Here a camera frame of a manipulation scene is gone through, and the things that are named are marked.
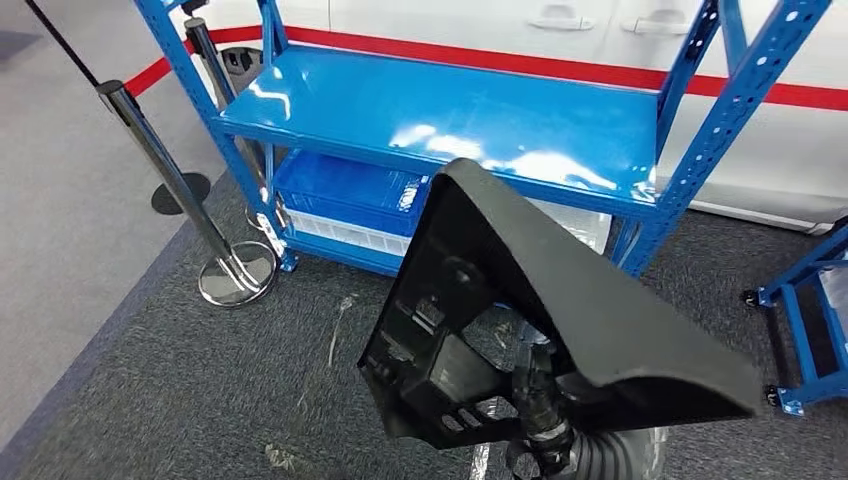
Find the black plastic panel part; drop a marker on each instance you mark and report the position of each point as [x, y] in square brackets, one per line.
[596, 311]

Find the blue rack on casters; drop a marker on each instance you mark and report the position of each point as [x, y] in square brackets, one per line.
[798, 331]

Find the chrome stanchion post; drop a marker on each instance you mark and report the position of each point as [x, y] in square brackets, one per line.
[212, 66]
[166, 172]

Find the blue metal shelf rack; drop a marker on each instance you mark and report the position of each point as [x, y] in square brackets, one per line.
[430, 106]

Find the red barrier belt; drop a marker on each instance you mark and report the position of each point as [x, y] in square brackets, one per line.
[152, 73]
[530, 63]

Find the blue plastic crate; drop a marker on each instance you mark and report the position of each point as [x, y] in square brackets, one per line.
[344, 185]

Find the white car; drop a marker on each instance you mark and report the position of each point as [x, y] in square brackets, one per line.
[762, 166]

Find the thin black pole stand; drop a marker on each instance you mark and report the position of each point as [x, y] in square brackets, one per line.
[179, 195]

